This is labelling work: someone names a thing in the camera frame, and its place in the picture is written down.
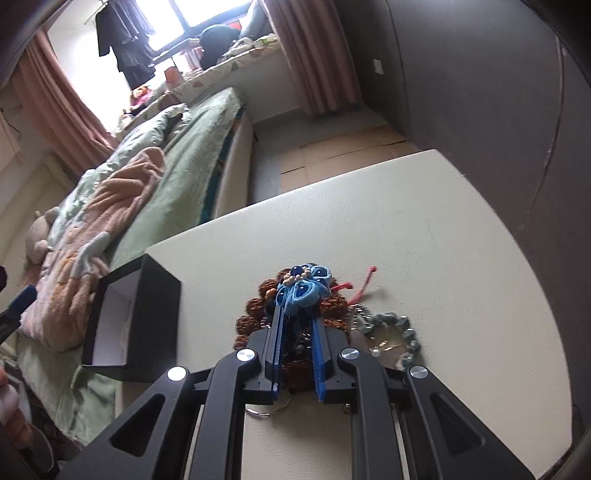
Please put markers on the left hand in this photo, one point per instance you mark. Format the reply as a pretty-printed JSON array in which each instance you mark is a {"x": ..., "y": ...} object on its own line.
[{"x": 13, "y": 420}]

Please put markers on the beige plush toy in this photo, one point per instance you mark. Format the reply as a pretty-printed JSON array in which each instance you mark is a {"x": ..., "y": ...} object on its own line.
[{"x": 36, "y": 241}]

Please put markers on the pink curtain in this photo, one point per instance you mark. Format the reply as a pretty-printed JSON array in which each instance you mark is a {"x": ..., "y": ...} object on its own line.
[
  {"x": 317, "y": 54},
  {"x": 51, "y": 103}
]

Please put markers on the floral window seat cushion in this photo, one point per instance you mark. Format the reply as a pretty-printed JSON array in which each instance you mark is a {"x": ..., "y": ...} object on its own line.
[{"x": 194, "y": 84}]

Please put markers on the black bag on sill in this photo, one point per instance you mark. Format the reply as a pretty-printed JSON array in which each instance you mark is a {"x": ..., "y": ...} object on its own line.
[{"x": 215, "y": 41}]

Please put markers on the pink fleece blanket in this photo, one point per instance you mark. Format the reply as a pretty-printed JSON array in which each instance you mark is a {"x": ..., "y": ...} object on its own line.
[{"x": 70, "y": 273}]

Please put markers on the white padded table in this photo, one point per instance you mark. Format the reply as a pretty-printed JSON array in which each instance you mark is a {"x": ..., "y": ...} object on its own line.
[{"x": 422, "y": 242}]

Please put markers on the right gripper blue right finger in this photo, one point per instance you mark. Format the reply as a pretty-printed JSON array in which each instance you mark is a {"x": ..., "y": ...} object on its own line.
[{"x": 405, "y": 424}]

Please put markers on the cardboard floor sheets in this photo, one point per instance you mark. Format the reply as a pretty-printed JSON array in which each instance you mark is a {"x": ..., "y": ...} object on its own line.
[{"x": 341, "y": 154}]

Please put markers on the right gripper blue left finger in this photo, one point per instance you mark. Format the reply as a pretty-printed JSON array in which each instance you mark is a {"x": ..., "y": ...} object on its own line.
[{"x": 188, "y": 425}]

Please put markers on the dark wardrobe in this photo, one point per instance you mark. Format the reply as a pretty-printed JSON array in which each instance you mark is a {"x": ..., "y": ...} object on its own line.
[{"x": 493, "y": 85}]

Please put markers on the dark hanging clothes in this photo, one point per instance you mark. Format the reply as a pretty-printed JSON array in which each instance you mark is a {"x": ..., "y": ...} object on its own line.
[{"x": 123, "y": 30}]

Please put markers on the left pink curtain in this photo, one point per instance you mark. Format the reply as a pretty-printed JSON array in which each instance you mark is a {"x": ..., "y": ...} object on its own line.
[{"x": 51, "y": 103}]

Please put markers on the green bed sheet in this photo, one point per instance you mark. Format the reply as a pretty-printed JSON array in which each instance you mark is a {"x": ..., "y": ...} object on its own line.
[{"x": 81, "y": 403}]

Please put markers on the black jewelry box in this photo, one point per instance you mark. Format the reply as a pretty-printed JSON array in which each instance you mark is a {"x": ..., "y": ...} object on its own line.
[{"x": 132, "y": 328}]

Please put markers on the light green floral duvet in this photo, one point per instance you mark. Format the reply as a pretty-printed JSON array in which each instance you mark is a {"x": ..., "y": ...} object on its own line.
[{"x": 154, "y": 132}]

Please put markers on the right pink curtain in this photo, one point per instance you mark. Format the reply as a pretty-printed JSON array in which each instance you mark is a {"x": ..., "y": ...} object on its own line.
[{"x": 317, "y": 54}]

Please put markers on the blue flower hair accessory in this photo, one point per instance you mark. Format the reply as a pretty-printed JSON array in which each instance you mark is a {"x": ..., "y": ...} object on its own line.
[{"x": 303, "y": 287}]

